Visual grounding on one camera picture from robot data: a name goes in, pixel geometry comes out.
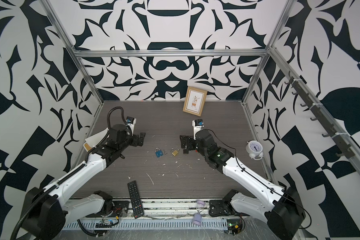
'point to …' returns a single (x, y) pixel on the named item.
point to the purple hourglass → (197, 217)
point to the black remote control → (135, 199)
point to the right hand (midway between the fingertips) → (187, 135)
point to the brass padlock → (175, 152)
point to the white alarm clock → (254, 148)
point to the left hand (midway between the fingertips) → (136, 128)
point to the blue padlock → (159, 153)
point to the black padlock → (185, 151)
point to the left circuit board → (104, 224)
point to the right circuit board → (234, 226)
